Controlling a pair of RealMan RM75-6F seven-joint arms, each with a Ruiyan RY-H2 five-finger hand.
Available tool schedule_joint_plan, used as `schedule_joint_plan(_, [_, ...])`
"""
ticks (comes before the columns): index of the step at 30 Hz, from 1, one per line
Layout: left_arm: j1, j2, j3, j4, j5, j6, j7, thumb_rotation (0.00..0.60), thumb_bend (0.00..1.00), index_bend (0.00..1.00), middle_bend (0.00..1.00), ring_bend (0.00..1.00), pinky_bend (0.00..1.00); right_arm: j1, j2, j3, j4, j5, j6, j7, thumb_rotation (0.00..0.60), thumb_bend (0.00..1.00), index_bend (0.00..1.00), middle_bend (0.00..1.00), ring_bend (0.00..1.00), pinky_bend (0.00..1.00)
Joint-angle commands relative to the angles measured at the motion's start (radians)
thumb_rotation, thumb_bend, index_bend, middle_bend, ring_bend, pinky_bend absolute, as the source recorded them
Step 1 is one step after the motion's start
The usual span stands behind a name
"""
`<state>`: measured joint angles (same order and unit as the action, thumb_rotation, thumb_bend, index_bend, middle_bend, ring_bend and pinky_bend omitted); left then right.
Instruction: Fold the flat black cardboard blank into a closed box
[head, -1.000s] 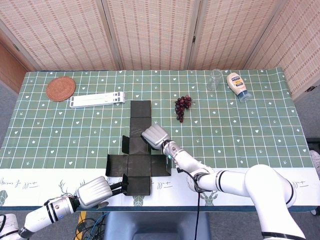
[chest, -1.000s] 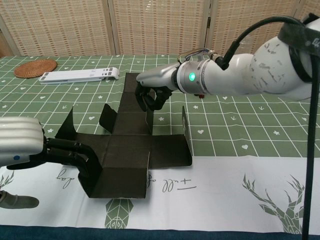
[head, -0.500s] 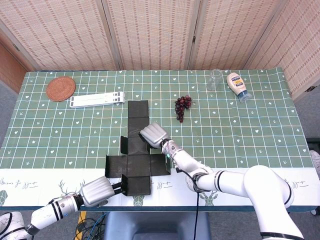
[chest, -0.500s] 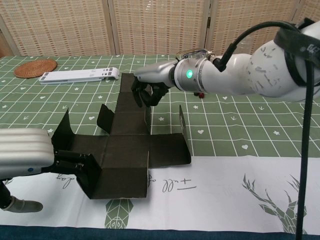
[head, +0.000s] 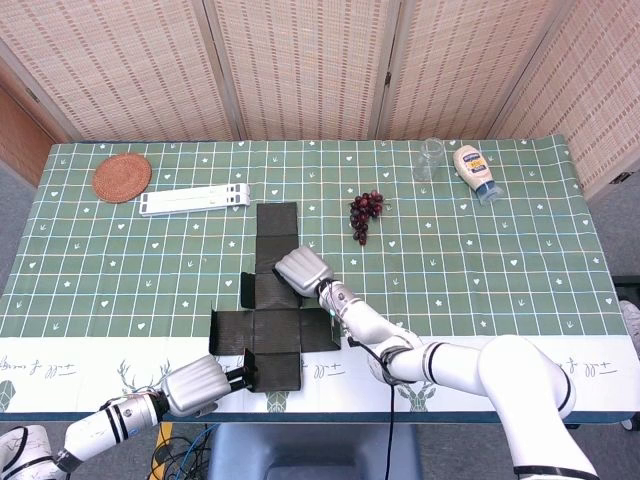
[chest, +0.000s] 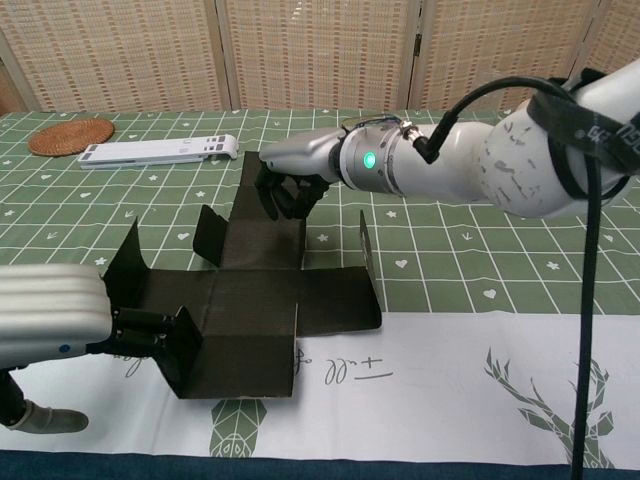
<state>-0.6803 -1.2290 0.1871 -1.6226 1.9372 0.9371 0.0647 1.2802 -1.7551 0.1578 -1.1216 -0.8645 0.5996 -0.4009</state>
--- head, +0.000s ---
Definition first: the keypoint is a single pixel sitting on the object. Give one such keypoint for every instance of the grey pink fabric item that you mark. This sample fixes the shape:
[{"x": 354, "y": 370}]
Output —
[{"x": 632, "y": 320}]

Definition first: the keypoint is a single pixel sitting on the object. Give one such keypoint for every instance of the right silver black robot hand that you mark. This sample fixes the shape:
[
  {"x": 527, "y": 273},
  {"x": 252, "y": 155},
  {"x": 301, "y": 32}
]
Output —
[{"x": 305, "y": 272}]

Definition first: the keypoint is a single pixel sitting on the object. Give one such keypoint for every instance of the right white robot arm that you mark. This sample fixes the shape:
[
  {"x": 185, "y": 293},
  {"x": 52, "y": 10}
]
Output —
[{"x": 525, "y": 370}]

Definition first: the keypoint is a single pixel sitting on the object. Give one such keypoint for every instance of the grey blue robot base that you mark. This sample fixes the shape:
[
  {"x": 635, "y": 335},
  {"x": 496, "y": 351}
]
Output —
[{"x": 315, "y": 450}]

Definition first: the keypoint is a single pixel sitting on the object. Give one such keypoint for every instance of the black cardboard box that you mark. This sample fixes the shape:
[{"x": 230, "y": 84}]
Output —
[{"x": 275, "y": 325}]

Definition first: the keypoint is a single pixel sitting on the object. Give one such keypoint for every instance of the green checked deer tablecloth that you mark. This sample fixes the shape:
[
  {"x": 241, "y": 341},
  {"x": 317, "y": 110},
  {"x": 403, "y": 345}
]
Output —
[{"x": 450, "y": 260}]

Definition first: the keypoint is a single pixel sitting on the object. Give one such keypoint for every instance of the clear plastic cup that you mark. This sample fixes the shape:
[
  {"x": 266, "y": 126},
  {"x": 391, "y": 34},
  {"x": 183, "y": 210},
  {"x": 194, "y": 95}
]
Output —
[{"x": 427, "y": 162}]

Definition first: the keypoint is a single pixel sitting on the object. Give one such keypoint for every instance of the bunch of dark red grapes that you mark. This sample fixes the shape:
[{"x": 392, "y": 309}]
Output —
[{"x": 362, "y": 210}]

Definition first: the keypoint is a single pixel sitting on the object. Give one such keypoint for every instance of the mayonnaise squeeze bottle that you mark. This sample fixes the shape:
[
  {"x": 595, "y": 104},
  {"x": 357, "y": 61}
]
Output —
[{"x": 472, "y": 167}]

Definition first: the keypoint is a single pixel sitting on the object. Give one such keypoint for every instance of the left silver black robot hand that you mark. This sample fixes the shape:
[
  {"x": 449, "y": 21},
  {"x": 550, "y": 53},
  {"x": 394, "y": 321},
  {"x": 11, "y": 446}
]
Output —
[{"x": 195, "y": 385}]

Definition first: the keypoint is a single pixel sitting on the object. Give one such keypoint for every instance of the round woven rattan coaster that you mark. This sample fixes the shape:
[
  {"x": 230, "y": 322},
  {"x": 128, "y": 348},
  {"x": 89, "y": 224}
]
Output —
[{"x": 121, "y": 178}]

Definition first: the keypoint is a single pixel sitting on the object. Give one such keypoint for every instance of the brown wooden panel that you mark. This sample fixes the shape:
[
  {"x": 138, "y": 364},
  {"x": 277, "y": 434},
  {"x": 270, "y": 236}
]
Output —
[{"x": 20, "y": 140}]

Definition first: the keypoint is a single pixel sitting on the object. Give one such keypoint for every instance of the white folding stand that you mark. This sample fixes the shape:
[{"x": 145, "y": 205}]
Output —
[{"x": 195, "y": 200}]

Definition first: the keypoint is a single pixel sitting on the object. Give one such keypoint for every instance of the woven bamboo folding screen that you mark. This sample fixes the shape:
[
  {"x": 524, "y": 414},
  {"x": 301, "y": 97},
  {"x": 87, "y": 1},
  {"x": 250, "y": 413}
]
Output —
[{"x": 300, "y": 65}]

